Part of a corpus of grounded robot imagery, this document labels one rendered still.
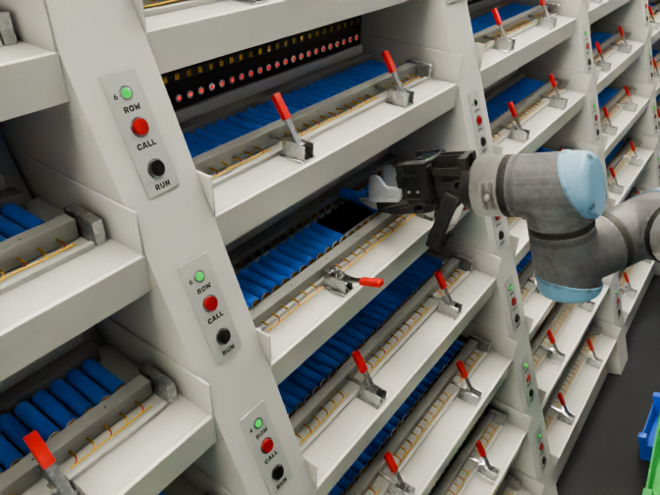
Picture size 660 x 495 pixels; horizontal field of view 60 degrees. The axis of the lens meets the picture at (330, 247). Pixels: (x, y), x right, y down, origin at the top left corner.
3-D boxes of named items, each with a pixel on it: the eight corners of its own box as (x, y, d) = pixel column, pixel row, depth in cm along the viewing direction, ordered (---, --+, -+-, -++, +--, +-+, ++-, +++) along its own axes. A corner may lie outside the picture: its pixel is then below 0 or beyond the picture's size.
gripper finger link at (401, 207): (384, 193, 96) (432, 192, 91) (387, 203, 97) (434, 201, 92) (371, 204, 93) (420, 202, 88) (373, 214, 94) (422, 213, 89)
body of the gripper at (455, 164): (412, 150, 94) (482, 145, 87) (422, 198, 97) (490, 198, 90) (389, 166, 89) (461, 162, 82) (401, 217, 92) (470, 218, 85)
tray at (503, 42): (572, 35, 154) (586, -21, 147) (475, 93, 114) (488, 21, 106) (501, 23, 164) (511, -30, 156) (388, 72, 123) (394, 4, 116)
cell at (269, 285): (247, 275, 86) (280, 292, 83) (239, 280, 85) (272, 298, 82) (247, 264, 85) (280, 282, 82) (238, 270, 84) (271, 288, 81)
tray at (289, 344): (474, 206, 114) (483, 163, 109) (271, 392, 74) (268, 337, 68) (388, 176, 124) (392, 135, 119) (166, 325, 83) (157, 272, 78)
